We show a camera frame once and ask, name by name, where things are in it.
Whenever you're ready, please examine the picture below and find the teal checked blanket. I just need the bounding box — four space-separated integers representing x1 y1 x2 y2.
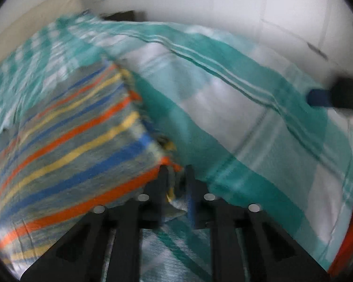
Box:
0 15 353 282

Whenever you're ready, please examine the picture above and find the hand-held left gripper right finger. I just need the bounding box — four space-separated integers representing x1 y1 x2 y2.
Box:
185 164 331 282

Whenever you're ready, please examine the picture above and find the orange cloth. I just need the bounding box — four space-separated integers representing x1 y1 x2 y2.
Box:
328 211 353 277

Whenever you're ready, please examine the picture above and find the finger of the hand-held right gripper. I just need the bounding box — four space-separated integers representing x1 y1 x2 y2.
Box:
307 77 353 111

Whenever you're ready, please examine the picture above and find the dark wooden furniture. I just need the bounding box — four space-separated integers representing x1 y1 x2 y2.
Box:
103 10 146 22

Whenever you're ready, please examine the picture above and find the multicolour striped cloth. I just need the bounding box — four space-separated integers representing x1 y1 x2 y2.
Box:
0 63 183 274

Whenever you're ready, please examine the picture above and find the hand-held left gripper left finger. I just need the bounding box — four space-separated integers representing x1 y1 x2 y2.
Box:
20 164 169 282

